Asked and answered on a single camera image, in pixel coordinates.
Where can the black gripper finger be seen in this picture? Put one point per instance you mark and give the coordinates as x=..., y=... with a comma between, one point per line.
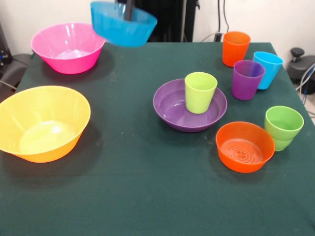
x=129, y=9

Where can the small blue bowl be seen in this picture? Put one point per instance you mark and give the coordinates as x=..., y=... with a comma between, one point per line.
x=123, y=34

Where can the lime yellow cup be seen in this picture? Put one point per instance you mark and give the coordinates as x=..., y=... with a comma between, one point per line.
x=199, y=98

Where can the purple bowl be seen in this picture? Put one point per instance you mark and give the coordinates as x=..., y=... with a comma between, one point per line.
x=172, y=115

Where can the black computer tower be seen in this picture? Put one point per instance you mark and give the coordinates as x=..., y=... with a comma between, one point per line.
x=3, y=49

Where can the large pink bowl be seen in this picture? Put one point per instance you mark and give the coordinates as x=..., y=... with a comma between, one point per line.
x=49, y=41

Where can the black power adapter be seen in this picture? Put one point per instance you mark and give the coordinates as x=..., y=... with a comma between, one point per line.
x=218, y=37

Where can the orange cup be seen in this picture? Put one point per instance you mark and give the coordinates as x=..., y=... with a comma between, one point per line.
x=233, y=52

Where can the large orange yellow bowl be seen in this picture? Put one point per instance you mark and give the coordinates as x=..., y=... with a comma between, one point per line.
x=37, y=105

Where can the purple cup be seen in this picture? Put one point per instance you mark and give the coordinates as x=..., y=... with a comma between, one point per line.
x=246, y=88

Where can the blue cup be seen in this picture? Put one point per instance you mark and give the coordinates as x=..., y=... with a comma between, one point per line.
x=269, y=71

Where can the black equipment with knob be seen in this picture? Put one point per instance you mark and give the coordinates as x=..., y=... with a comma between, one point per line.
x=301, y=66

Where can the green cup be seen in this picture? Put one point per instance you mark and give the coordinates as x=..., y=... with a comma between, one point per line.
x=284, y=118
x=283, y=145

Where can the dark green tablecloth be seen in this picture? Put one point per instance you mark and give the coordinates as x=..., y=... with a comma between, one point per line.
x=172, y=196

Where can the small orange bowl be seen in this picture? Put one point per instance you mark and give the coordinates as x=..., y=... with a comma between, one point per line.
x=243, y=166

